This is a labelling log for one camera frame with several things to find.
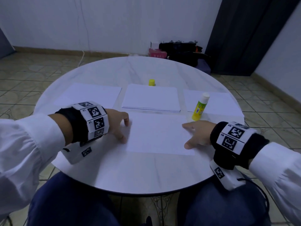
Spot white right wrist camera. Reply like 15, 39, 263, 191
210, 159, 247, 191

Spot black right wristband with markers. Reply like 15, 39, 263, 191
210, 121, 271, 170

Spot blue suitcase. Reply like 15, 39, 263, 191
195, 59, 212, 75

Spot black left wristband with markers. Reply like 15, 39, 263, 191
55, 101, 110, 146

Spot black right camera cable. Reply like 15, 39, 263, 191
247, 179, 270, 219

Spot person's right hand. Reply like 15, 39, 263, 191
182, 120, 218, 150

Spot single white paper sheet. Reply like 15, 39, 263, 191
120, 113, 196, 156
121, 83, 182, 113

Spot person's right forearm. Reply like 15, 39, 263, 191
248, 141, 301, 226

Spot yellow glue stick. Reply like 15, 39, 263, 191
192, 92, 211, 121

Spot pink box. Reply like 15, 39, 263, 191
149, 48, 168, 59

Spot black bag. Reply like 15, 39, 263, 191
159, 41, 208, 66

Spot person's legs in blue jeans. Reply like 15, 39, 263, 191
27, 172, 272, 226

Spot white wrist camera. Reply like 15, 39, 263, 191
62, 143, 97, 165
210, 159, 247, 191

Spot person's left hand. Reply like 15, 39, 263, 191
104, 109, 130, 143

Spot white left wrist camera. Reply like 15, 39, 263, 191
62, 143, 97, 165

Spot black wristband with markers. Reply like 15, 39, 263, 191
210, 121, 271, 170
55, 101, 110, 146

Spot black wardrobe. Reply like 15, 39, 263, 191
204, 0, 298, 77

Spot white wall cable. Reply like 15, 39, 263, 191
75, 0, 90, 64

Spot grey door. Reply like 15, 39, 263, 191
0, 28, 16, 59

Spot white paper stack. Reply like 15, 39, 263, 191
54, 83, 122, 109
183, 89, 244, 117

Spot person's left forearm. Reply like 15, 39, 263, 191
0, 113, 73, 217

